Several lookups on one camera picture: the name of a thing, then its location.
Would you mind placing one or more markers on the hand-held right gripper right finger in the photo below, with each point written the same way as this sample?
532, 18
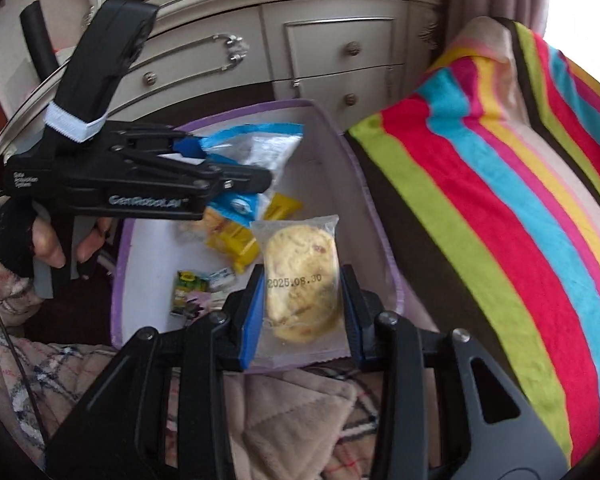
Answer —
352, 320

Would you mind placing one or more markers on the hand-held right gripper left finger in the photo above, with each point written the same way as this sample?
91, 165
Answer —
252, 320

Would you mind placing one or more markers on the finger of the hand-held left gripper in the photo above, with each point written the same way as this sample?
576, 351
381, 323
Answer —
187, 147
240, 180

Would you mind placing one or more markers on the blue white snack packet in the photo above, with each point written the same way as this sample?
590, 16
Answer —
265, 150

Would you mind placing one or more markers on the clear cookie packet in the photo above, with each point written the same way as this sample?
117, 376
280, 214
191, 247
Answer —
300, 280

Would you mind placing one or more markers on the purple-rimmed white box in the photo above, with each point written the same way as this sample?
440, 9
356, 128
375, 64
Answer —
150, 250

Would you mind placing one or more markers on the person's left hand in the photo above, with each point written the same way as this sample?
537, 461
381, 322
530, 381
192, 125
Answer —
47, 240

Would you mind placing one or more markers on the yellow snack packet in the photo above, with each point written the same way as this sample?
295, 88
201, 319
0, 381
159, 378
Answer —
282, 205
235, 245

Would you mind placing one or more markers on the small white blue packet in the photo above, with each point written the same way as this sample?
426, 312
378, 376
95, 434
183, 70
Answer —
222, 278

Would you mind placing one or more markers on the small green snack packet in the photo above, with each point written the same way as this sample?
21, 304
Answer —
190, 285

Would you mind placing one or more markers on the beige plaid quilted robe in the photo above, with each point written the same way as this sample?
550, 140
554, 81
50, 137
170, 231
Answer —
290, 425

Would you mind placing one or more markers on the black tube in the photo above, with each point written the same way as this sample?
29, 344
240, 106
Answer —
40, 45

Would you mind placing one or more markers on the cream ornate dresser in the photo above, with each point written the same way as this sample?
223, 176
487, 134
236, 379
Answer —
330, 45

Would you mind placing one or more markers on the striped colourful blanket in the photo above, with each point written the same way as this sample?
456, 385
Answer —
480, 185

